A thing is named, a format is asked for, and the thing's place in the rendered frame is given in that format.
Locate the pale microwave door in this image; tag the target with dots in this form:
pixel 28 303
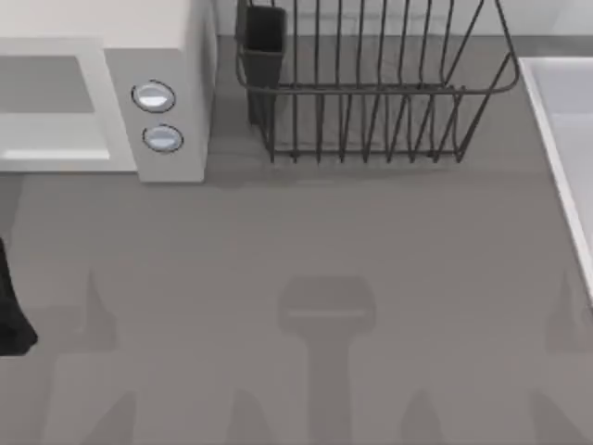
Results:
pixel 51 120

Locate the pale microwave oven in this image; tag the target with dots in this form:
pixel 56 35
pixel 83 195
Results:
pixel 153 32

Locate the dark cutlery holder cup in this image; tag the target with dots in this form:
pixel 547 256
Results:
pixel 262 55

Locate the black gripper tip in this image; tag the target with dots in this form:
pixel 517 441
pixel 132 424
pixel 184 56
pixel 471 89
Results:
pixel 11 320

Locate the small round microwave knob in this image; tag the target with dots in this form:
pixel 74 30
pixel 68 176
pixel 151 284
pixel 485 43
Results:
pixel 162 138

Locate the large round microwave knob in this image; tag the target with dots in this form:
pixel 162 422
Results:
pixel 153 95

